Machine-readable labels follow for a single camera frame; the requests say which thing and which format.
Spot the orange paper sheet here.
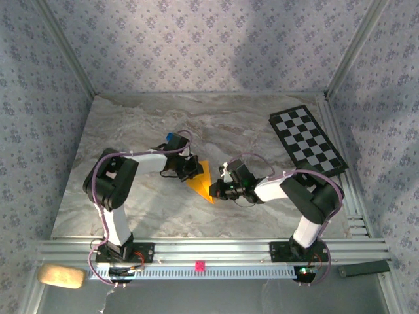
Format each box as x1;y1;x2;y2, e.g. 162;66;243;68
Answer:
186;160;215;205

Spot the black white checkerboard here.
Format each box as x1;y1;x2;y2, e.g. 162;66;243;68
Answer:
268;104;350;176

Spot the black flat bar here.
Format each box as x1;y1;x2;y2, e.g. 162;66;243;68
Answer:
338;260;392;279

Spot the tan sponge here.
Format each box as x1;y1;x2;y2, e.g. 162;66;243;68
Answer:
37;263;86;290

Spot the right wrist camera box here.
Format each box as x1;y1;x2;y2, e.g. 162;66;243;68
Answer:
219;162;232;183

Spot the long aluminium mounting rail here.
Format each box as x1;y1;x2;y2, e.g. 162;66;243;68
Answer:
34;237;392;266

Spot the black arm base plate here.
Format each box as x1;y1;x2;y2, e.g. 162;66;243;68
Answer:
95;242;155;264
269;241;330;264

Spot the white slotted cable duct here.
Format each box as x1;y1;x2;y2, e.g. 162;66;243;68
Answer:
87;264;297;281

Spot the small circuit board with wires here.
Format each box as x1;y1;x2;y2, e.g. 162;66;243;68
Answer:
293;265;320;278
108;266;145;279

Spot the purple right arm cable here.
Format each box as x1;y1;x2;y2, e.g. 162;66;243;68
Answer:
225;152;346;288

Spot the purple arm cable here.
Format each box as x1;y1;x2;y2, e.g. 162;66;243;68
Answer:
225;152;346;288
85;130;194;289

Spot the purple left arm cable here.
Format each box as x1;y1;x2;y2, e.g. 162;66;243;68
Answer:
85;130;194;289

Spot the aluminium frame post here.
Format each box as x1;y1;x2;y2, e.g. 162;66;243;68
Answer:
325;0;391;99
34;0;99;97

